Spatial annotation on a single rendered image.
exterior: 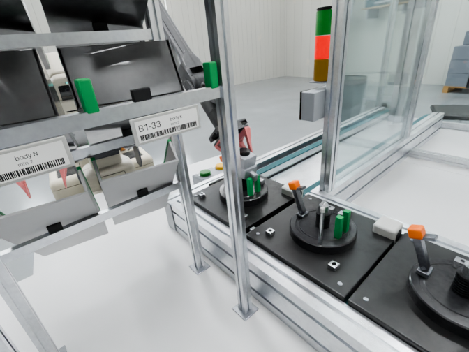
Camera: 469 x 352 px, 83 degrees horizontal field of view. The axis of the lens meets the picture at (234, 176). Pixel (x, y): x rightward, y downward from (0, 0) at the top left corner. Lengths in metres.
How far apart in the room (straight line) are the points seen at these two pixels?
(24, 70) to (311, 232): 0.53
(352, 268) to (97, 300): 0.56
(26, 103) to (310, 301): 0.48
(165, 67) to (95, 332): 0.53
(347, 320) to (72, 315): 0.56
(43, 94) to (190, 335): 0.48
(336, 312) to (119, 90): 0.46
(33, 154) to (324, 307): 0.45
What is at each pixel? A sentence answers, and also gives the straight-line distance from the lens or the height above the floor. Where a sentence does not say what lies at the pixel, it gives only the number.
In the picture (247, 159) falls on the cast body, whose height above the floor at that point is 1.09.
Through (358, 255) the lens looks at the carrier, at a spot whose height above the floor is 0.97.
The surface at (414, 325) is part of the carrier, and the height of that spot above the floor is 0.97.
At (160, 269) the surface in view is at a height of 0.86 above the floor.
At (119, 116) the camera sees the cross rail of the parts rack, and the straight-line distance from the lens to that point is 0.31.
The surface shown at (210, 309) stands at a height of 0.86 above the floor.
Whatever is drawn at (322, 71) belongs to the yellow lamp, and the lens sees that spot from 0.72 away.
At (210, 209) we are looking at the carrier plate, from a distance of 0.72.
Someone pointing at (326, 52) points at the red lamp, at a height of 1.33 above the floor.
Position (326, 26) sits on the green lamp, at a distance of 0.71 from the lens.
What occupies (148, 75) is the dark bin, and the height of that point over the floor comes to 1.33.
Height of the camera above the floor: 1.36
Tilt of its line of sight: 26 degrees down
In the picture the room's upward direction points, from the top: 5 degrees counter-clockwise
